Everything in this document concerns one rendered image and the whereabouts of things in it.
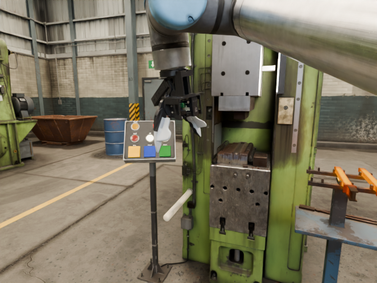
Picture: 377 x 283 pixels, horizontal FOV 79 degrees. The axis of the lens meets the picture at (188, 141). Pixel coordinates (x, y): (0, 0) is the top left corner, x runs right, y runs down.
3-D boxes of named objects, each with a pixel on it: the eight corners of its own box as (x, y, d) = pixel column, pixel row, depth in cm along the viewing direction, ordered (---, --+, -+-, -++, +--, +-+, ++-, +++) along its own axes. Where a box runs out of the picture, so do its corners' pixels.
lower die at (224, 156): (247, 165, 149) (247, 153, 148) (217, 163, 156) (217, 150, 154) (252, 152, 188) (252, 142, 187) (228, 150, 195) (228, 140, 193)
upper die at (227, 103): (249, 111, 143) (250, 95, 141) (218, 110, 150) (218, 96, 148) (254, 109, 182) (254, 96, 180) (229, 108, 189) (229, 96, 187)
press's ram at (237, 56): (273, 95, 137) (277, 24, 130) (211, 96, 150) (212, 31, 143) (272, 96, 176) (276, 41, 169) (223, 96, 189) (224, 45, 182)
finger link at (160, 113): (152, 129, 56) (164, 96, 57) (148, 128, 57) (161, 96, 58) (166, 136, 59) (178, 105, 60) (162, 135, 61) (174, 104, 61)
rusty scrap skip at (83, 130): (72, 148, 646) (69, 118, 631) (22, 145, 701) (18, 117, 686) (100, 141, 759) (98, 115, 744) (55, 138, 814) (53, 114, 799)
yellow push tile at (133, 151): (140, 157, 147) (139, 146, 149) (128, 157, 146) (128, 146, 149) (140, 157, 148) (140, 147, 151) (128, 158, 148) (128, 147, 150)
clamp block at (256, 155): (266, 167, 145) (267, 157, 144) (252, 166, 148) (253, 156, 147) (266, 163, 156) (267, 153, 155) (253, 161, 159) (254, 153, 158)
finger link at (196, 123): (210, 139, 64) (193, 118, 59) (196, 136, 69) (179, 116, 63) (216, 131, 65) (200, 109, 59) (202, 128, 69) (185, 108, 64)
